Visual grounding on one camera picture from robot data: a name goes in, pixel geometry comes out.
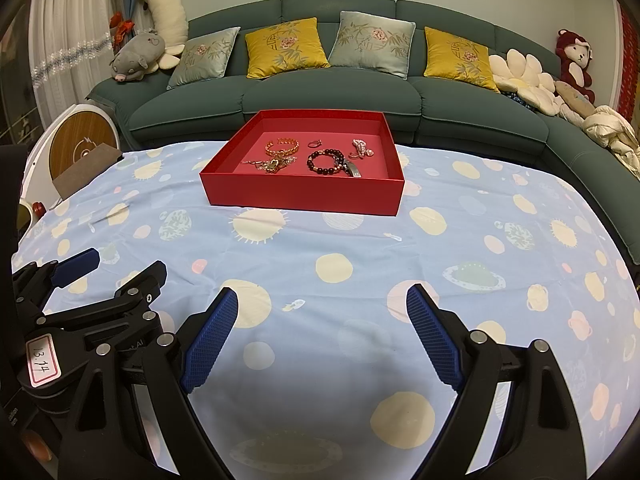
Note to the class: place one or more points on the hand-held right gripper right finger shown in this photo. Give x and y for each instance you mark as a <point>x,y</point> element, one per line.
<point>435,340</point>

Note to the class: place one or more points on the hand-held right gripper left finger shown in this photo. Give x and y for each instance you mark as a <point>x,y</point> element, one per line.
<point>210,340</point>

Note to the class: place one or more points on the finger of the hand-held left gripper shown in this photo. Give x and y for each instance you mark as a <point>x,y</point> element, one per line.
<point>140,285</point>
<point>75,262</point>

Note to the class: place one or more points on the red shallow box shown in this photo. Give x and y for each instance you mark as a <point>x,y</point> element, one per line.
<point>300,192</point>

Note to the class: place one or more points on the silver metal wristwatch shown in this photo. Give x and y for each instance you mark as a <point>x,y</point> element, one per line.
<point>353,169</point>

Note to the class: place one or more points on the pearl brooch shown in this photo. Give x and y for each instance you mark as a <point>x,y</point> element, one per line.
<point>361,147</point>

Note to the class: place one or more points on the gold hoop earring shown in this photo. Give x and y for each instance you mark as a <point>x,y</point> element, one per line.
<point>315,141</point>

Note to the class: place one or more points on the red knob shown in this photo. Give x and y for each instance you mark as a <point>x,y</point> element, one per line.
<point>38,207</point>

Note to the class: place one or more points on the brown cardboard sheet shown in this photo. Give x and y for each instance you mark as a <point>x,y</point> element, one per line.
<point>85,172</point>

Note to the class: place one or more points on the blue patterned tablecloth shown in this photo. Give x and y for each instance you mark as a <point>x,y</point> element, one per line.
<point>350,280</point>

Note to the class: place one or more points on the white round wood-faced appliance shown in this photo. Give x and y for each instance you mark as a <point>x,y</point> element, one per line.
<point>75,130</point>

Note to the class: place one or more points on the grey pig plush toy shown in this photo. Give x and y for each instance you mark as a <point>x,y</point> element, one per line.
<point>137,55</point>

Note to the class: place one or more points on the white sheer curtain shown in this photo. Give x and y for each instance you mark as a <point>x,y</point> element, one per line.
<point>70,35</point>

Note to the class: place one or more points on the grey-green embroidered pillow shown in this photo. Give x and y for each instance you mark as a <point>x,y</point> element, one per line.
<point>205,57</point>
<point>372,42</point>

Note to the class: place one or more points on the red curtain ornament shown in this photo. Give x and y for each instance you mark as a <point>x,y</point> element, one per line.
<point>122,27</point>

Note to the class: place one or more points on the dark green sofa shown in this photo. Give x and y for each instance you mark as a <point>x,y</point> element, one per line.
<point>325,100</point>

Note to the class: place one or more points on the white long plush toy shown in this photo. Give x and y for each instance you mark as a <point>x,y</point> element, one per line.
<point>165,15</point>

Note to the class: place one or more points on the cream crumpled duvet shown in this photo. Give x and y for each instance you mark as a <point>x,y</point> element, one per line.
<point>612,135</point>

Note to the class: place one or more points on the white flower cushion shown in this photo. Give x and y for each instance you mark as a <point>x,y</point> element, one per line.
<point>522,77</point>

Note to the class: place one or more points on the yellow embroidered pillow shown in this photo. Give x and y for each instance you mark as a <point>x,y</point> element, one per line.
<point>460,57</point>
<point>285,47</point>

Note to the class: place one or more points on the brown round plush cushion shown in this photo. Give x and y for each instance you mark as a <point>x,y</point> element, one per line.
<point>570,94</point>

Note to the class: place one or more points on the red monkey plush toy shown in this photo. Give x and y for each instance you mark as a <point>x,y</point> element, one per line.
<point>575,57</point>

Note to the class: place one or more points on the red wall hanging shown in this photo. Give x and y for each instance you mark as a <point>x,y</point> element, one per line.
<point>629,60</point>

